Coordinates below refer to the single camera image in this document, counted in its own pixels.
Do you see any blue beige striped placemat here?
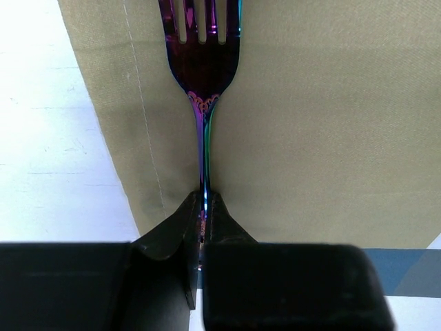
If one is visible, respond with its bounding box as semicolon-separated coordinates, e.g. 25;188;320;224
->
59;1;440;297

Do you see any iridescent rainbow fork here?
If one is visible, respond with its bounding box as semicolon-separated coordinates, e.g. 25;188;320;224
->
158;0;245;273

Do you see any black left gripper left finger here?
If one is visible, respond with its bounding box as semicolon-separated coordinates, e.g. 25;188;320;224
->
1;192;200;330

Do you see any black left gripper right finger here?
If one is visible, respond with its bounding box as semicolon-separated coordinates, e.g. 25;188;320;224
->
202;193;395;330

